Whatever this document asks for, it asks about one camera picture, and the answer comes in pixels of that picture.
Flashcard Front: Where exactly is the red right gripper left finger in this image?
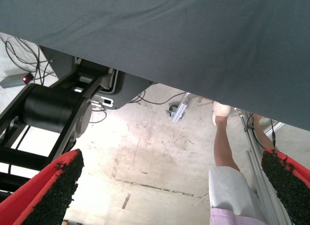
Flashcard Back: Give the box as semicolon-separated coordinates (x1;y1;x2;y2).
0;149;85;225

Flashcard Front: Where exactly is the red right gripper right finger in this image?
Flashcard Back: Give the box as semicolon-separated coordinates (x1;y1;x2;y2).
261;148;310;225

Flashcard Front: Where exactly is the long aluminium profile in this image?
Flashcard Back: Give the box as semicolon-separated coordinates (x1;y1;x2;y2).
238;108;291;225

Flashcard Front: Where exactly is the person in white shorts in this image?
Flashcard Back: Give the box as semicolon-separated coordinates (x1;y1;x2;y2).
208;101;278;225

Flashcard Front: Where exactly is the grey power box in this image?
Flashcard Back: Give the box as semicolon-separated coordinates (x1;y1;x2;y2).
0;72;34;89

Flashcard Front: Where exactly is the grey caster wheel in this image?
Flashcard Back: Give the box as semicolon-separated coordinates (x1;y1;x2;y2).
165;105;180;118

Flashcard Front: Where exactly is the black metal base panel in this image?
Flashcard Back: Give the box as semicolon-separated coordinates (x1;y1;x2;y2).
40;45;155;111

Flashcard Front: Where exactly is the dark grey table cloth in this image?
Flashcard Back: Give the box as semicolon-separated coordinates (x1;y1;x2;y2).
0;0;310;138

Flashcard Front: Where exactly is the black cable on profile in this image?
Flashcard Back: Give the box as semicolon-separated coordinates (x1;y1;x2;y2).
246;112;278;148

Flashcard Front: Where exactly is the black frame with cylinder joint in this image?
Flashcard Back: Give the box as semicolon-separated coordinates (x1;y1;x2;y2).
0;83;94;201

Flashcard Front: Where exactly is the black floor cable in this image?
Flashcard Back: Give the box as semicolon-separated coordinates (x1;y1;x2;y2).
89;108;107;124
128;90;187;105
4;35;58;78

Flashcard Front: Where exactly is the short aluminium bracket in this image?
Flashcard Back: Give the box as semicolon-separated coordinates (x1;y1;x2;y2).
170;91;191;124

